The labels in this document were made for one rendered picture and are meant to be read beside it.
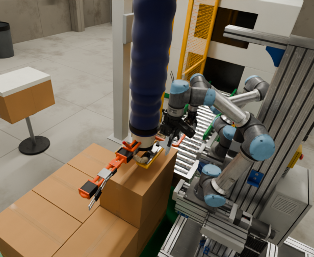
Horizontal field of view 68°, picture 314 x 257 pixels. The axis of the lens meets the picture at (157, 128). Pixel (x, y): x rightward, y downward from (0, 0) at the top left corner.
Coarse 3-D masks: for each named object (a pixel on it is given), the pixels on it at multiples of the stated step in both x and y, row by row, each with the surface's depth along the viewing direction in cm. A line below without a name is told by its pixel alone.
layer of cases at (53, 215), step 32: (96, 160) 241; (32, 192) 202; (64, 192) 205; (0, 224) 176; (32, 224) 179; (64, 224) 181; (96, 224) 184; (128, 224) 187; (32, 256) 160; (64, 256) 162; (96, 256) 164; (128, 256) 187
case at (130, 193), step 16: (160, 160) 192; (112, 176) 173; (128, 176) 175; (144, 176) 176; (160, 176) 185; (112, 192) 179; (128, 192) 168; (144, 192) 164; (160, 192) 204; (112, 208) 191; (128, 208) 178; (144, 208) 177
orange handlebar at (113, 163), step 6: (156, 138) 176; (162, 138) 176; (180, 138) 178; (132, 144) 167; (138, 144) 168; (174, 144) 172; (114, 162) 150; (120, 162) 151; (108, 168) 147; (114, 168) 147; (96, 180) 139; (102, 180) 138
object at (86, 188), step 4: (88, 180) 136; (84, 184) 133; (88, 184) 133; (92, 184) 133; (96, 184) 134; (80, 188) 130; (84, 188) 131; (88, 188) 131; (92, 188) 131; (96, 188) 134; (80, 192) 131; (84, 192) 129; (88, 192) 129; (92, 192) 131; (88, 196) 129
